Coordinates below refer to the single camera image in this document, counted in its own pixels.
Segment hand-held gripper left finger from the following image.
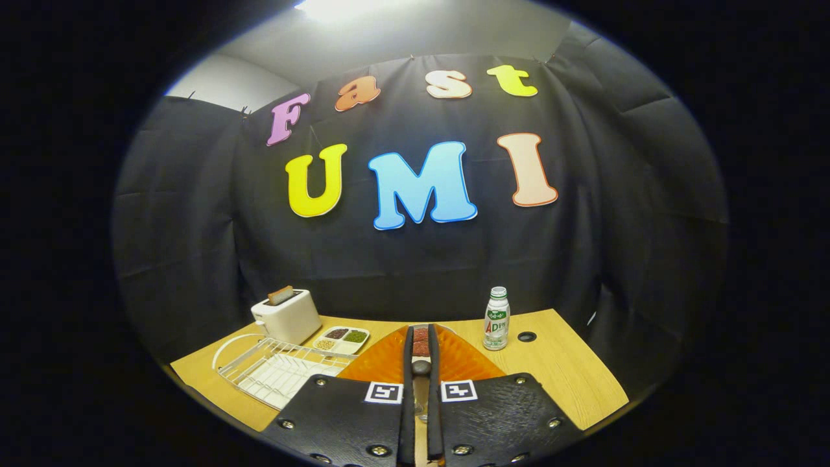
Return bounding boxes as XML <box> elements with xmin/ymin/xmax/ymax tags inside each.
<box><xmin>263</xmin><ymin>324</ymin><xmax>416</xmax><ymax>467</ymax></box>

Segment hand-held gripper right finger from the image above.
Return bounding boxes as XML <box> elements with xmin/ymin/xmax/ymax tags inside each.
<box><xmin>428</xmin><ymin>323</ymin><xmax>587</xmax><ymax>467</ymax></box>

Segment metal spoon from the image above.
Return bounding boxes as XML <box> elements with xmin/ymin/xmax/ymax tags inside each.
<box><xmin>412</xmin><ymin>359</ymin><xmax>432</xmax><ymax>424</ymax></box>

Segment white wire dish rack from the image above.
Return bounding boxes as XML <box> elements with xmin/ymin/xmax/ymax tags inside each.
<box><xmin>212</xmin><ymin>333</ymin><xmax>359</xmax><ymax>411</ymax></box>

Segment beige round plate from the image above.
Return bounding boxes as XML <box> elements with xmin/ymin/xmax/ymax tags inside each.
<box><xmin>411</xmin><ymin>323</ymin><xmax>458</xmax><ymax>359</ymax></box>

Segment white divided tray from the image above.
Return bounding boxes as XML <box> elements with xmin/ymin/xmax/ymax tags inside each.
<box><xmin>312</xmin><ymin>326</ymin><xmax>370</xmax><ymax>355</ymax></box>

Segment white drink bottle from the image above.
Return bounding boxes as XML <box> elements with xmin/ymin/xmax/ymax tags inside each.
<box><xmin>483</xmin><ymin>286</ymin><xmax>511</xmax><ymax>352</ymax></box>

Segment white drip tray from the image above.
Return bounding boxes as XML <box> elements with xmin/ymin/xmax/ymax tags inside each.
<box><xmin>239</xmin><ymin>353</ymin><xmax>351</xmax><ymax>409</ymax></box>

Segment white toaster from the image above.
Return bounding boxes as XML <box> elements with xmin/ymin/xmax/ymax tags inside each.
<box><xmin>251</xmin><ymin>289</ymin><xmax>323</xmax><ymax>345</ymax></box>

